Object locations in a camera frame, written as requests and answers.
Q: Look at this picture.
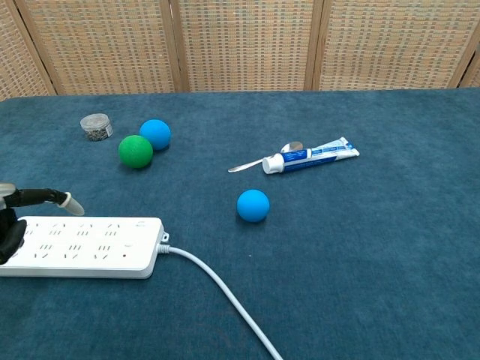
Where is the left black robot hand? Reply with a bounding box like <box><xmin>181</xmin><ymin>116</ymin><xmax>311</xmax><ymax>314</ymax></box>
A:
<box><xmin>0</xmin><ymin>182</ymin><xmax>86</xmax><ymax>266</ymax></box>

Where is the white power strip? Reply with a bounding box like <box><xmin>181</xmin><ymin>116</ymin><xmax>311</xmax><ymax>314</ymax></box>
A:
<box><xmin>0</xmin><ymin>215</ymin><xmax>170</xmax><ymax>280</ymax></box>

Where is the small clear plastic jar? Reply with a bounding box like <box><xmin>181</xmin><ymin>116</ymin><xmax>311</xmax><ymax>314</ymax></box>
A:
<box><xmin>79</xmin><ymin>113</ymin><xmax>114</xmax><ymax>143</ymax></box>

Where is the green foam ball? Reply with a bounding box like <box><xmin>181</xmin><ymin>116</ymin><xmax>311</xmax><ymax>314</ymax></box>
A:
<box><xmin>118</xmin><ymin>134</ymin><xmax>154</xmax><ymax>169</ymax></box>

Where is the blue foam ball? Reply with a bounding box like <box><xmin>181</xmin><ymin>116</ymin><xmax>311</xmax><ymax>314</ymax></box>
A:
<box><xmin>236</xmin><ymin>189</ymin><xmax>271</xmax><ymax>224</ymax></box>
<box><xmin>139</xmin><ymin>118</ymin><xmax>172</xmax><ymax>152</ymax></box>

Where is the silver metal spoon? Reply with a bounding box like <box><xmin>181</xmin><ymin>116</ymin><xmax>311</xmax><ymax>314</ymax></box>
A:
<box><xmin>227</xmin><ymin>141</ymin><xmax>304</xmax><ymax>174</ymax></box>

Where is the woven bamboo folding screen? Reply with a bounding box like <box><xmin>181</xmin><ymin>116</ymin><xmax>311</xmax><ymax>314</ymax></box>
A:
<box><xmin>0</xmin><ymin>0</ymin><xmax>480</xmax><ymax>101</ymax></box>

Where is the blue felt table cloth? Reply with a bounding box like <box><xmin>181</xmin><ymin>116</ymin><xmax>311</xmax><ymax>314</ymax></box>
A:
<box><xmin>0</xmin><ymin>87</ymin><xmax>480</xmax><ymax>360</ymax></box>

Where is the white blue toothpaste tube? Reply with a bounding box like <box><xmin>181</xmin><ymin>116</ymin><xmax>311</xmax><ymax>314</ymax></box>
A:
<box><xmin>262</xmin><ymin>136</ymin><xmax>360</xmax><ymax>176</ymax></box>

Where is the white power strip cable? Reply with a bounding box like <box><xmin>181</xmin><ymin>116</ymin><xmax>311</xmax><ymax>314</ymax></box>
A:
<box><xmin>156</xmin><ymin>243</ymin><xmax>284</xmax><ymax>360</ymax></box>

